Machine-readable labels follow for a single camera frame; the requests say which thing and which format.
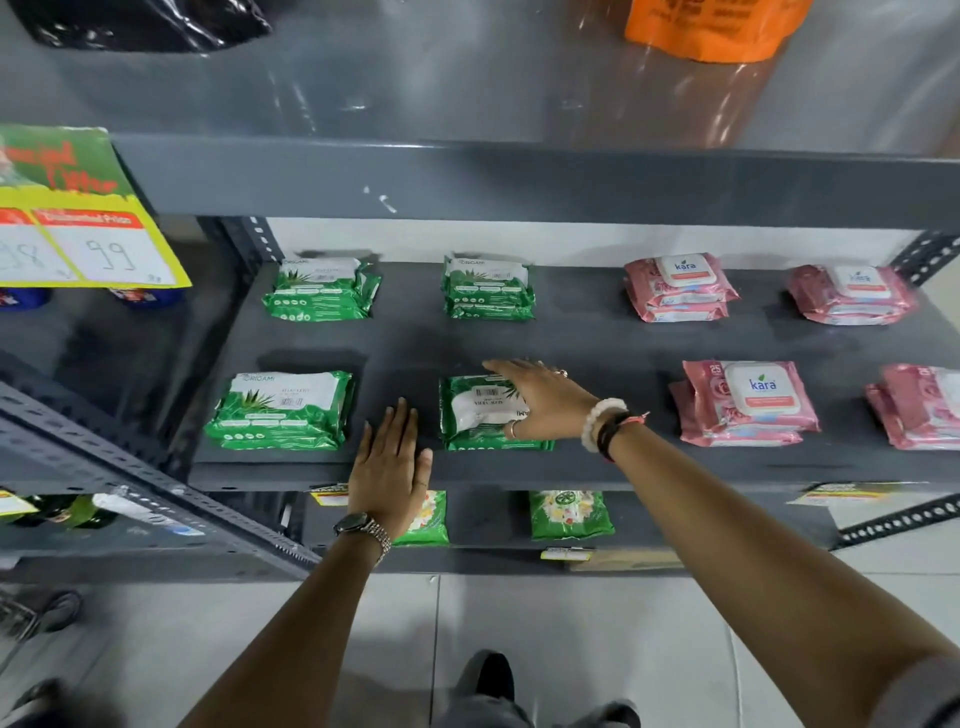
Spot black plastic bag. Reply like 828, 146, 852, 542
6, 0, 273, 54

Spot person's grey sleeve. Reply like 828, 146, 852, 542
868, 651, 960, 728

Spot grey slotted metal rack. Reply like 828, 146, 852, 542
0, 216, 324, 588

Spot black and red thread bracelet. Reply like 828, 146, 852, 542
597, 410, 651, 464

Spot green wet wipes pack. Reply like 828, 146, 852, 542
447, 302, 536, 323
203, 370, 354, 453
438, 372, 557, 453
441, 256, 537, 310
261, 256, 383, 324

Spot person's left forearm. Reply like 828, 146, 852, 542
178, 534, 393, 728

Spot person's right forearm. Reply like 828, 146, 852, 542
606, 424, 960, 728

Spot person's grey trousers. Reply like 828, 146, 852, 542
433, 694, 643, 728

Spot green floral packet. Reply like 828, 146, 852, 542
393, 490, 450, 547
528, 490, 617, 543

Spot white bead bracelet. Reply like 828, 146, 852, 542
580, 397, 629, 454

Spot metal trolley part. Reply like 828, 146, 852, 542
0, 587, 85, 648

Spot green and yellow price sign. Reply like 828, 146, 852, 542
0, 124, 193, 291

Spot person's right hand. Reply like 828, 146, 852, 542
482, 358, 601, 444

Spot person's left hand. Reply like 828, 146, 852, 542
347, 397, 435, 538

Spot orange plastic bag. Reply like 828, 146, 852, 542
624, 0, 814, 65

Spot pink wet wipes pack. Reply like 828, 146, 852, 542
804, 307, 910, 327
864, 383, 960, 452
880, 363, 960, 440
623, 252, 741, 309
786, 263, 918, 316
637, 301, 731, 324
681, 360, 821, 435
668, 379, 805, 449

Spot person's black shoe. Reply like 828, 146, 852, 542
456, 649, 519, 706

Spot silver wristwatch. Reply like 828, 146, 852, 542
333, 511, 393, 565

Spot grey metal shelving rack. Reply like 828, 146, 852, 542
111, 0, 960, 577

